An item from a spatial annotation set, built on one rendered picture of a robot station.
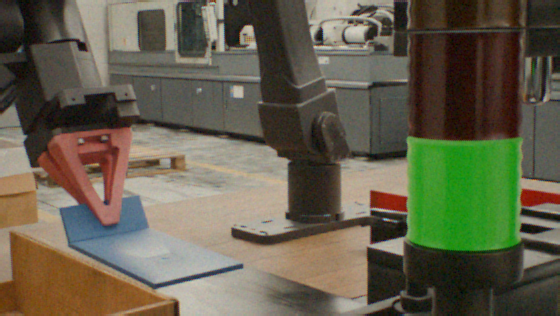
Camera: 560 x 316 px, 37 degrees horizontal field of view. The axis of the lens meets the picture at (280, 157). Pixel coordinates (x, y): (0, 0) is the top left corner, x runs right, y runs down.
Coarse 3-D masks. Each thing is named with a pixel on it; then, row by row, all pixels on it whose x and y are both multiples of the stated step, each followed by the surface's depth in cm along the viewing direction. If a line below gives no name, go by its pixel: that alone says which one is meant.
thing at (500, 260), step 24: (408, 240) 29; (408, 264) 28; (432, 264) 27; (456, 264) 27; (480, 264) 27; (504, 264) 27; (456, 288) 27; (480, 288) 27; (432, 312) 29; (456, 312) 28; (480, 312) 28
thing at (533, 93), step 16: (400, 0) 53; (528, 0) 46; (544, 0) 47; (400, 16) 53; (528, 16) 46; (544, 16) 47; (400, 32) 53; (416, 32) 52; (432, 32) 51; (448, 32) 50; (464, 32) 49; (480, 32) 49; (528, 32) 46; (544, 32) 47; (400, 48) 54; (528, 48) 46; (544, 48) 47; (528, 64) 49; (544, 64) 49; (528, 80) 49; (544, 80) 49; (528, 96) 49; (544, 96) 49
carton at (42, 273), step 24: (24, 240) 65; (24, 264) 66; (48, 264) 62; (72, 264) 59; (96, 264) 57; (0, 288) 67; (24, 288) 66; (48, 288) 63; (72, 288) 59; (96, 288) 56; (120, 288) 53; (144, 288) 51; (0, 312) 67; (24, 312) 67; (48, 312) 63; (72, 312) 60; (96, 312) 57; (120, 312) 47; (144, 312) 47; (168, 312) 48
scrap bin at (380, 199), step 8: (376, 192) 87; (384, 192) 86; (392, 192) 86; (528, 192) 86; (536, 192) 86; (544, 192) 85; (552, 192) 84; (376, 200) 87; (384, 200) 86; (392, 200) 86; (400, 200) 85; (520, 200) 87; (528, 200) 86; (536, 200) 86; (544, 200) 85; (552, 200) 84; (384, 208) 87; (392, 208) 86; (400, 208) 85
